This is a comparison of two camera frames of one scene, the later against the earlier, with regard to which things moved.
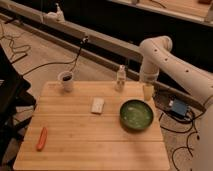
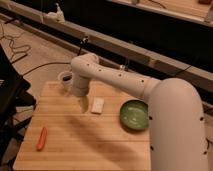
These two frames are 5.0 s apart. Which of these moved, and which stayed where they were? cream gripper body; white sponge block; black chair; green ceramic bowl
Moved: cream gripper body
Stayed: white sponge block; black chair; green ceramic bowl
